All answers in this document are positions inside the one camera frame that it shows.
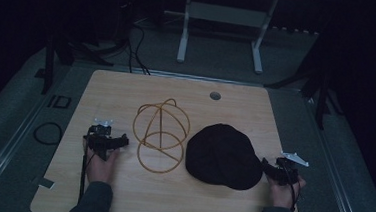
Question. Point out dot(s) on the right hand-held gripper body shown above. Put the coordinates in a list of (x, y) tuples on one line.
[(285, 171)]

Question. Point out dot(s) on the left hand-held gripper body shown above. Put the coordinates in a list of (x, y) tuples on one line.
[(101, 141)]

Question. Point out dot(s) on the black cap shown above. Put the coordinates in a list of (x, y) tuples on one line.
[(222, 157)]

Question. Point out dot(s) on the person's right hand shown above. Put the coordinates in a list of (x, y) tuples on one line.
[(283, 194)]

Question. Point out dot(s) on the person's left hand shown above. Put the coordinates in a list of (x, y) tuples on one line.
[(99, 168)]

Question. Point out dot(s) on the grey table grommet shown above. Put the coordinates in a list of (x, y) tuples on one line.
[(215, 95)]

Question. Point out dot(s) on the black tripod stand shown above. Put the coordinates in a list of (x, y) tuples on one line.
[(320, 92), (49, 63)]

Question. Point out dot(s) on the white metal stand frame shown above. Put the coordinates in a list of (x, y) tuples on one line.
[(225, 14)]

